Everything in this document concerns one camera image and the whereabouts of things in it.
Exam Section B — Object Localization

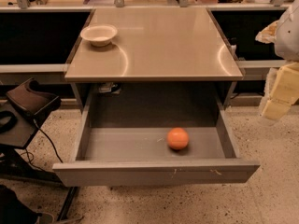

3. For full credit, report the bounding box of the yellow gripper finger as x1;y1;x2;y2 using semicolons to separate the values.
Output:
261;63;299;120
255;21;278;44

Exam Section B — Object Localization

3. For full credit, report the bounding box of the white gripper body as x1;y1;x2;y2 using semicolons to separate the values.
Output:
275;0;299;62

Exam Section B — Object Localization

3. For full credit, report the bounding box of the orange fruit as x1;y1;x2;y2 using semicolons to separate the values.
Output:
166;127;189;150

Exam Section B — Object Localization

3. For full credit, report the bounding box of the white tag under counter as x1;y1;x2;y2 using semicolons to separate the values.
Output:
98;82;121;93

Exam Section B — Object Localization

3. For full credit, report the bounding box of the open grey drawer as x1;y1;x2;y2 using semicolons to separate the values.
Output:
53;94;260;186

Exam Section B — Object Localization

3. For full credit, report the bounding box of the white bowl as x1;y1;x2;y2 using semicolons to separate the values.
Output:
80;24;118;47

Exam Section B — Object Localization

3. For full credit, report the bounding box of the black device on stand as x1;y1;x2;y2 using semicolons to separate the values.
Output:
6;78;61;123

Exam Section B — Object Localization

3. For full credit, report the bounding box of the black cable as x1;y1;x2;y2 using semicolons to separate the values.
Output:
19;119;64;171

